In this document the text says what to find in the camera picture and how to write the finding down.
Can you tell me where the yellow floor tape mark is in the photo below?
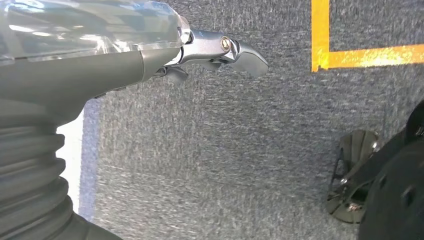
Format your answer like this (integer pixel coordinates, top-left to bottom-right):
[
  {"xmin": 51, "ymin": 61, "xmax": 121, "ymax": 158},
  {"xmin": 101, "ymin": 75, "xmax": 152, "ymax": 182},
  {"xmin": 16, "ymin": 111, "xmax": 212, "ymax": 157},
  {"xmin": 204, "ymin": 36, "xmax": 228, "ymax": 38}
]
[{"xmin": 311, "ymin": 0, "xmax": 424, "ymax": 73}]

